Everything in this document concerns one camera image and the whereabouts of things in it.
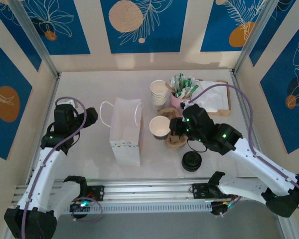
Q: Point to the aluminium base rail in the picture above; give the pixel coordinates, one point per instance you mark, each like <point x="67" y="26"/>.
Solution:
<point x="144" y="189"/>

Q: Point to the wooden napkin tray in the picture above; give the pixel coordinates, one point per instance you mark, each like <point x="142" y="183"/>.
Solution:
<point x="228" y="99"/>

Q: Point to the aluminium left corner post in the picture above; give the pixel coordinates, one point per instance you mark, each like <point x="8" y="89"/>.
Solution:
<point x="35" y="37"/>

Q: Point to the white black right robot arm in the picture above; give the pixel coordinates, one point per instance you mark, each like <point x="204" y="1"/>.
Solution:
<point x="259" y="161"/>

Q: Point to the stack of white paper cups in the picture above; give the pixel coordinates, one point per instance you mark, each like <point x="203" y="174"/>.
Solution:
<point x="159" y="93"/>

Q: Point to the paper cup with dark sleeve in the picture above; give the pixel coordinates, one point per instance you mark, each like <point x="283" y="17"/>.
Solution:
<point x="159" y="127"/>

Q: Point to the aluminium right corner post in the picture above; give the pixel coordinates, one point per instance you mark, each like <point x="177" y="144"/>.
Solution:
<point x="254" y="35"/>

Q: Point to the white patterned paper bag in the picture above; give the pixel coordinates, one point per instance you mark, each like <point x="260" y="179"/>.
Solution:
<point x="125" y="134"/>

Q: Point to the aluminium right side rail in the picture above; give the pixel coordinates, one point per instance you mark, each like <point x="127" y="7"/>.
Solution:
<point x="235" y="77"/>

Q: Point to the aluminium left side rail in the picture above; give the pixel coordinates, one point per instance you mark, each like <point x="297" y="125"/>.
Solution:
<point x="53" y="92"/>

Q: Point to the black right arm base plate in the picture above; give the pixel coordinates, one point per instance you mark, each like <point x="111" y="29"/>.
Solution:
<point x="199" y="191"/>

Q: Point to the brown pulp cup carrier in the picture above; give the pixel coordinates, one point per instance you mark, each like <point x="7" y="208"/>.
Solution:
<point x="168" y="113"/>

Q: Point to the stack of black cup lids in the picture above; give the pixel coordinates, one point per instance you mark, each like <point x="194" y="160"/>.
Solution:
<point x="192" y="161"/>

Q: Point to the green white sugar sachet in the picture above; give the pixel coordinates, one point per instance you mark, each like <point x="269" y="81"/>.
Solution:
<point x="174" y="82"/>
<point x="189" y="83"/>
<point x="181" y="78"/>
<point x="194" y="89"/>

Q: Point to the pink cup holder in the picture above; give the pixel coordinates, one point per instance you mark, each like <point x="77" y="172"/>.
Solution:
<point x="175" y="102"/>

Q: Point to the aluminium corner post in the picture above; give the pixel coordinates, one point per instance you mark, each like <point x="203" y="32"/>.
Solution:
<point x="254" y="35"/>
<point x="35" y="37"/>

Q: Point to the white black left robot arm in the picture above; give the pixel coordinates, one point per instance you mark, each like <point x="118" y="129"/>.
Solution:
<point x="43" y="174"/>

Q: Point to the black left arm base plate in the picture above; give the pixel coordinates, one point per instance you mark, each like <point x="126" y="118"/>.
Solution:
<point x="97" y="193"/>

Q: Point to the wooden stirrer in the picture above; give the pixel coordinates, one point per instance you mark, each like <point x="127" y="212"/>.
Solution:
<point x="168" y="86"/>

